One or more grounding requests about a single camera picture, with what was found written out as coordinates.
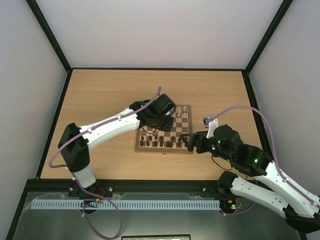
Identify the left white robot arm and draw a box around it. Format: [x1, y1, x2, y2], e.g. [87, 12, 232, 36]
[58, 94, 176, 189]

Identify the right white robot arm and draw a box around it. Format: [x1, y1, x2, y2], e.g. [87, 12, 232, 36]
[180, 125, 320, 234]

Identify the wooden chess board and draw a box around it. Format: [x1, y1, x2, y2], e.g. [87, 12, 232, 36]
[135, 104, 193, 154]

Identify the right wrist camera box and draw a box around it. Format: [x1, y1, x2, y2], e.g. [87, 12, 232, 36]
[203, 115, 219, 139]

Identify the white slotted cable duct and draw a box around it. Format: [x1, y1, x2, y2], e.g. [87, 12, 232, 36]
[30, 199, 221, 211]

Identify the black left frame post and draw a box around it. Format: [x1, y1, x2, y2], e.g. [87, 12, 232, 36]
[26, 0, 72, 73]

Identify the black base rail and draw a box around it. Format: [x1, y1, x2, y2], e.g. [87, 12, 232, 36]
[23, 179, 237, 200]

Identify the black corner frame post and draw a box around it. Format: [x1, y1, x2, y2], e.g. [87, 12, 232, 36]
[245, 0, 293, 75]

